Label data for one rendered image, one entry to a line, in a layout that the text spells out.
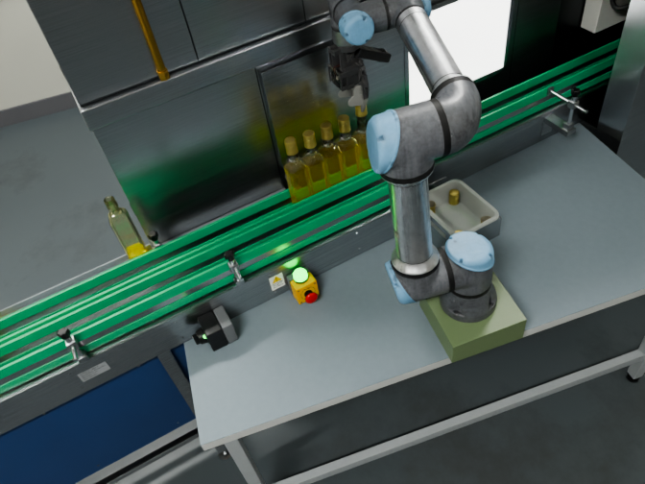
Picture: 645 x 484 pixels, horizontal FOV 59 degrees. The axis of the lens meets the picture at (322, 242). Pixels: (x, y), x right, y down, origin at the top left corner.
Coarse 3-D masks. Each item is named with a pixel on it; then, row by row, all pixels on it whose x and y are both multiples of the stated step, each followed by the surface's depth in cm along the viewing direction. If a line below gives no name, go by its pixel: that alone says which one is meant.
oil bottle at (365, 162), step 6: (354, 132) 171; (360, 138) 169; (360, 144) 170; (366, 144) 171; (360, 150) 172; (366, 150) 172; (360, 156) 173; (366, 156) 174; (360, 162) 176; (366, 162) 176; (366, 168) 177
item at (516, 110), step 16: (608, 64) 203; (576, 80) 199; (592, 80) 204; (528, 96) 193; (544, 96) 196; (496, 112) 189; (512, 112) 194; (528, 112) 197; (480, 128) 190; (496, 128) 194; (320, 192) 173; (288, 208) 170; (256, 224) 167; (224, 240) 165; (112, 288) 157; (80, 304) 154; (48, 320) 152; (16, 336) 150
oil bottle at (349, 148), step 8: (352, 136) 169; (344, 144) 168; (352, 144) 169; (344, 152) 169; (352, 152) 170; (344, 160) 171; (352, 160) 173; (344, 168) 174; (352, 168) 175; (360, 168) 176; (352, 176) 177
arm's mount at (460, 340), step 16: (496, 288) 156; (432, 304) 156; (496, 304) 152; (512, 304) 151; (432, 320) 157; (448, 320) 152; (496, 320) 149; (512, 320) 148; (448, 336) 148; (464, 336) 148; (480, 336) 147; (496, 336) 149; (512, 336) 152; (448, 352) 151; (464, 352) 150; (480, 352) 152
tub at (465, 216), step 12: (456, 180) 187; (432, 192) 185; (444, 192) 188; (468, 192) 184; (444, 204) 190; (468, 204) 186; (480, 204) 180; (432, 216) 178; (444, 216) 186; (456, 216) 186; (468, 216) 185; (480, 216) 183; (492, 216) 177; (444, 228) 174; (456, 228) 182; (468, 228) 181; (480, 228) 172
